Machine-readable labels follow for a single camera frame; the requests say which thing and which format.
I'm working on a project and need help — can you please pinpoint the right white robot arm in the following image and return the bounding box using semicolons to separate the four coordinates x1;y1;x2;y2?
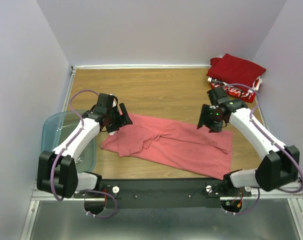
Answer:
197;87;300;196

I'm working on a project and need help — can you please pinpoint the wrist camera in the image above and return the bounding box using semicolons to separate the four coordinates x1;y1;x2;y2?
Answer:
207;86;229;106
110;93;118;108

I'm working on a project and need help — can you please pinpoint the folded dark red t-shirt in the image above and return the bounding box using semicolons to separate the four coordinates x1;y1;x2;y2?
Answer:
207;54;266;87

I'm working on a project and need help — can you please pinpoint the blue plastic bin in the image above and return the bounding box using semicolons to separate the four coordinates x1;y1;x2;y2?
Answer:
41;111;97;173

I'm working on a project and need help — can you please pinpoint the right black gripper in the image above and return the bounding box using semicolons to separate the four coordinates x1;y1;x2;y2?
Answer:
196;103;224;133

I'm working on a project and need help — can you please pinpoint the folded red white printed t-shirt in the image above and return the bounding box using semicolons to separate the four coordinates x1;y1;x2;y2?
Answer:
207;77;262;103

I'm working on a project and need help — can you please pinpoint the pink t-shirt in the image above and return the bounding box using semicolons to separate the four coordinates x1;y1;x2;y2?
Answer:
101;113;233;180

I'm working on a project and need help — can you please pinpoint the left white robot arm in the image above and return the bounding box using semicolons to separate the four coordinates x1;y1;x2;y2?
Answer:
37;93;133;201

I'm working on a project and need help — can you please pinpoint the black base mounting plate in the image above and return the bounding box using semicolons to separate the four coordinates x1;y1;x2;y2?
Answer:
73;177;252;210

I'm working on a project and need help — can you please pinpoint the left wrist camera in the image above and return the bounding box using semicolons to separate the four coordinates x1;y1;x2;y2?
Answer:
110;93;118;108

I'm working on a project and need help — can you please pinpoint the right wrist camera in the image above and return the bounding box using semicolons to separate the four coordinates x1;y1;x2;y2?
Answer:
207;86;229;106

